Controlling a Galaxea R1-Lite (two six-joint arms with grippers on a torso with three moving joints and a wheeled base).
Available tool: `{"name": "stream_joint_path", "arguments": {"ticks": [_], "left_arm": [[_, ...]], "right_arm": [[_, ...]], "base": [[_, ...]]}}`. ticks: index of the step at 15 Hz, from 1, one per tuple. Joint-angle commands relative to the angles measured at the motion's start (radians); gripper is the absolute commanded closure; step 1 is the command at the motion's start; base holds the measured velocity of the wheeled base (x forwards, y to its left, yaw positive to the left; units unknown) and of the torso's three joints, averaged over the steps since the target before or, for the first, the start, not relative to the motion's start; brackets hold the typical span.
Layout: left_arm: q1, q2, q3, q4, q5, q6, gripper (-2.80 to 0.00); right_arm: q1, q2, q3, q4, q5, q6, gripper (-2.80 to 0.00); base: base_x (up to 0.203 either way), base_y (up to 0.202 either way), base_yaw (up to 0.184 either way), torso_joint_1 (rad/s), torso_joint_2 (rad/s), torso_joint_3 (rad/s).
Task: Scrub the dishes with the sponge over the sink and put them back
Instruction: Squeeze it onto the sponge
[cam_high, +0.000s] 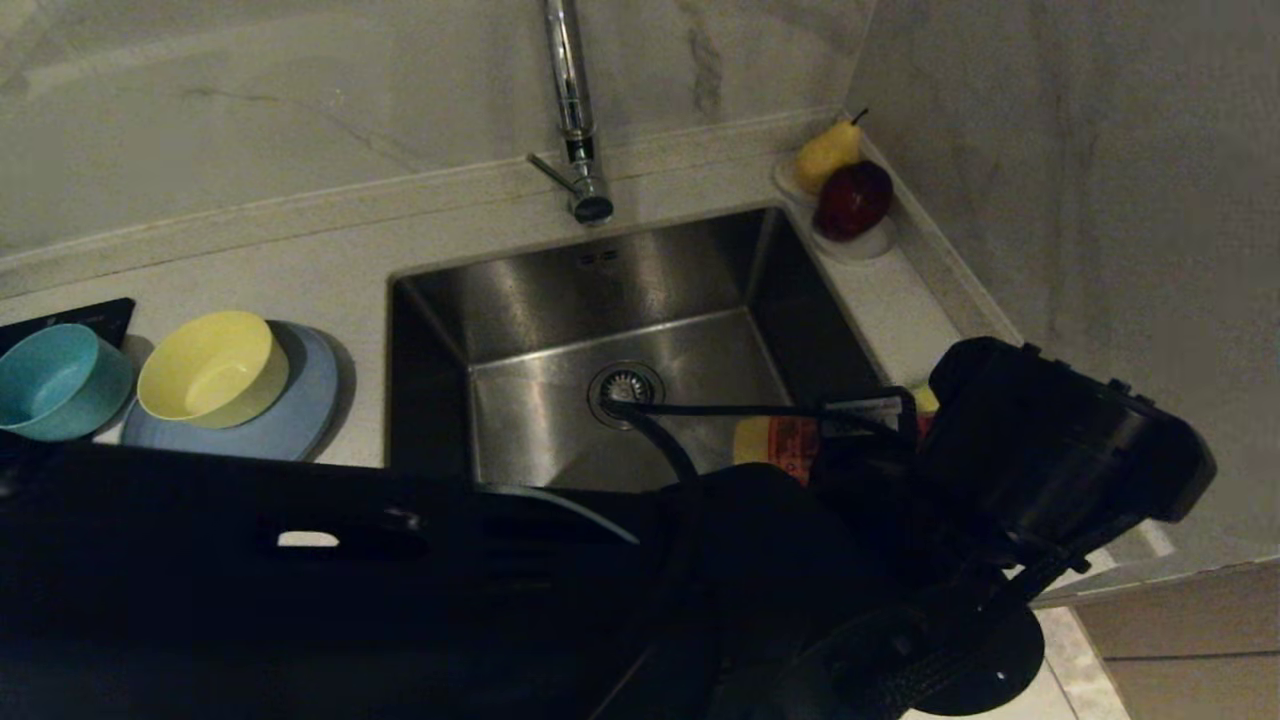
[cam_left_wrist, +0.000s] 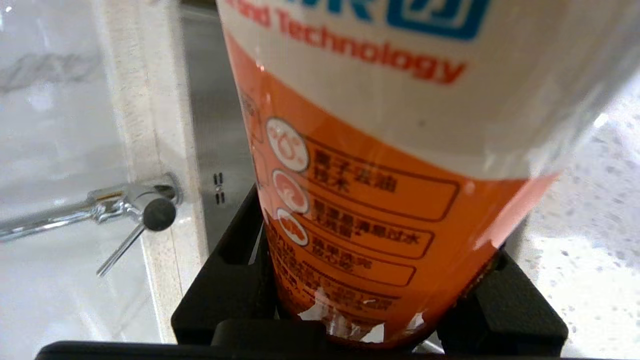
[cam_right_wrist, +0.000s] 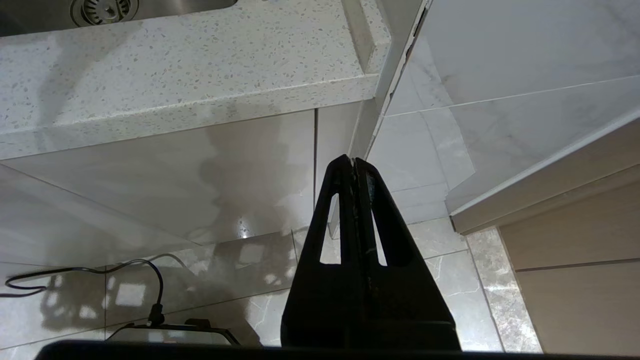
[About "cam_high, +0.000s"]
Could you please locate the metal sink drain strainer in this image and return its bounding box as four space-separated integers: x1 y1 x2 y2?
587 361 667 432

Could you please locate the teal plastic bowl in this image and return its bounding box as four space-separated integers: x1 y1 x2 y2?
0 323 135 443

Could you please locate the white fruit dish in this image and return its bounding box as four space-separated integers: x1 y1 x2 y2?
772 155 898 263

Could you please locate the orange-label dish soap bottle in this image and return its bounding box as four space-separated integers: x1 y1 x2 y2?
733 385 941 488

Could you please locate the stainless steel sink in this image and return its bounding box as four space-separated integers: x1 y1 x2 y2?
385 205 901 501

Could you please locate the yellow plastic bowl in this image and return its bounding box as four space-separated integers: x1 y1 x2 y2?
137 310 291 430

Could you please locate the yellow pear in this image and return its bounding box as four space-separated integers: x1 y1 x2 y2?
794 108 869 196

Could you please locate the light blue plate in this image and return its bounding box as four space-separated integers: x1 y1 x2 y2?
121 320 341 463

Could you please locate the chrome faucet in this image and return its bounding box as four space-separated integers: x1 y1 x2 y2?
527 0 615 225

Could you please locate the dark red apple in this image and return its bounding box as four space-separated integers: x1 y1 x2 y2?
815 160 896 243

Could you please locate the black induction cooktop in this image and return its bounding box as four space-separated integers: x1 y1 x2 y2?
0 297 137 446

